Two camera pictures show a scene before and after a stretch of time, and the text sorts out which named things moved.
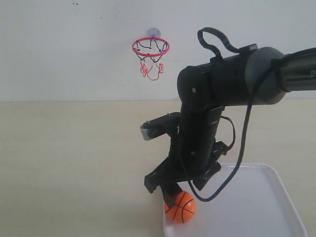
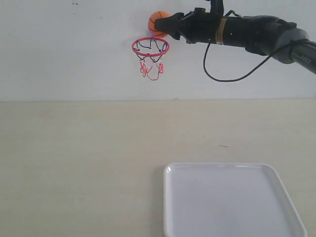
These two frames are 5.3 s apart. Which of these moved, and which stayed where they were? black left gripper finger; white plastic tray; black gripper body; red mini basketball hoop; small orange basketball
Moved: small orange basketball; black gripper body; black left gripper finger
Stayed: white plastic tray; red mini basketball hoop
